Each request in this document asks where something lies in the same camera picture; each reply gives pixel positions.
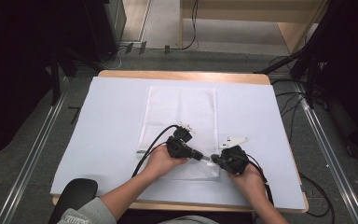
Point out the person's left hand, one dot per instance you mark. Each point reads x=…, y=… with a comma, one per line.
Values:
x=161, y=161

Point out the wooden table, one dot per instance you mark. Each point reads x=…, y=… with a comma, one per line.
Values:
x=183, y=74

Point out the black curtain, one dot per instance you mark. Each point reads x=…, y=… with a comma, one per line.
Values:
x=351, y=68
x=15, y=62

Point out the dark cabinet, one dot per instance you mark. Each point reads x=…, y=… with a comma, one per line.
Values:
x=105, y=28

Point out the black metal stand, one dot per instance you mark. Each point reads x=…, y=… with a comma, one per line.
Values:
x=307, y=59

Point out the white table cover sheet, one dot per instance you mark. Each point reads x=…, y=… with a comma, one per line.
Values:
x=105, y=137

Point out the black tripod stand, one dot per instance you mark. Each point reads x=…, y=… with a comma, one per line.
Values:
x=57, y=71

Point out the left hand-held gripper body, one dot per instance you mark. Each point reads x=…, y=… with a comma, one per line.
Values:
x=180, y=147

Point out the black chair back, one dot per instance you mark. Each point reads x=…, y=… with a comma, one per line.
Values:
x=74, y=196

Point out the light wooden shelf unit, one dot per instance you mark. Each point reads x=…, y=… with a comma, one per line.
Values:
x=245, y=9

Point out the grey sweater sleeve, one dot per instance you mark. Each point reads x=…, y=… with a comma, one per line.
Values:
x=87, y=213

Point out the clear plastic bag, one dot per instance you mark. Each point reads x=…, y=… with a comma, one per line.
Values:
x=183, y=105

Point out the metal floor rail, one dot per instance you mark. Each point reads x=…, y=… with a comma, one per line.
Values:
x=332, y=155
x=31, y=155

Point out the person's right hand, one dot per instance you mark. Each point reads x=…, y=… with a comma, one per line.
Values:
x=250, y=182

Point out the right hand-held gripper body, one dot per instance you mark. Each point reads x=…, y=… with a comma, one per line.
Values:
x=234, y=158

